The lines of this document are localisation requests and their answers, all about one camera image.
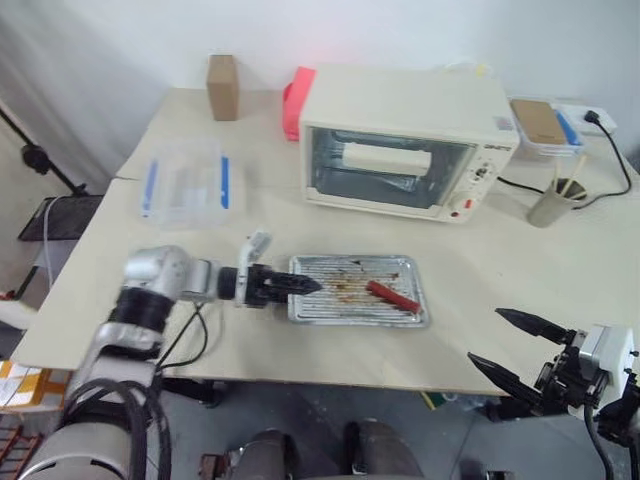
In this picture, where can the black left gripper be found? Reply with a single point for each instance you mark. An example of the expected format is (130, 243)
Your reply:
(265, 287)

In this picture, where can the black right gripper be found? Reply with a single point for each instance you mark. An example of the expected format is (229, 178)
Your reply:
(565, 382)

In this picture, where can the silver metal baking tray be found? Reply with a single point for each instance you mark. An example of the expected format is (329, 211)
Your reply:
(350, 305)

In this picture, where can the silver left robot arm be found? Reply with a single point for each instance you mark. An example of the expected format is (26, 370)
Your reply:
(150, 272)

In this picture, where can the red sausage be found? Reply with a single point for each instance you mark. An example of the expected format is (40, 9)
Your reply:
(395, 297)

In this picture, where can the glass toaster oven door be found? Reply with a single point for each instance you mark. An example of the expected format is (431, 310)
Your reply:
(385, 157)

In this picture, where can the cream toaster oven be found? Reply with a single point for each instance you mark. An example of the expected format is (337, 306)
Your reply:
(400, 100)

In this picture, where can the grey cup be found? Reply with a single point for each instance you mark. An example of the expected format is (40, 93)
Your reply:
(550, 207)

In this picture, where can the clear box with blue latches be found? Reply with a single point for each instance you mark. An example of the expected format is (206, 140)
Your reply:
(192, 182)

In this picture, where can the dark rounded shape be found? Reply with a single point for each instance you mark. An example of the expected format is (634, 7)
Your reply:
(265, 457)

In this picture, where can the wooden chopstick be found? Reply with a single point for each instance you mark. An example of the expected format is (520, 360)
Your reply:
(576, 172)
(557, 172)

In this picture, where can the pink plastic object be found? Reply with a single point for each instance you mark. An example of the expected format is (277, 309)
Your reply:
(297, 100)

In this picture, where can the brown cardboard box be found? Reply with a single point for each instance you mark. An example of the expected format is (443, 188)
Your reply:
(223, 87)

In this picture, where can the clear container with brown contents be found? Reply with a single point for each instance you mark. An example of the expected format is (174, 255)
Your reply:
(542, 125)

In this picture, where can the white power strip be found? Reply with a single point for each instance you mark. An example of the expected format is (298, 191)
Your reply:
(607, 120)

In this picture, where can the black tripod stand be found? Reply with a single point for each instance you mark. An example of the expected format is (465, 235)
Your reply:
(35, 155)

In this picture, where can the red crate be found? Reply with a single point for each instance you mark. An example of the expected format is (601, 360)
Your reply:
(17, 445)

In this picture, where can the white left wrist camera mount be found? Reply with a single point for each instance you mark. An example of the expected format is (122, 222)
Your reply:
(248, 252)

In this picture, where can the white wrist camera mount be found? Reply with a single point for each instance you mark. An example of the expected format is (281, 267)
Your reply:
(248, 252)
(607, 350)

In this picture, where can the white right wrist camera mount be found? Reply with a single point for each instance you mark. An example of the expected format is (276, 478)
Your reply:
(607, 350)

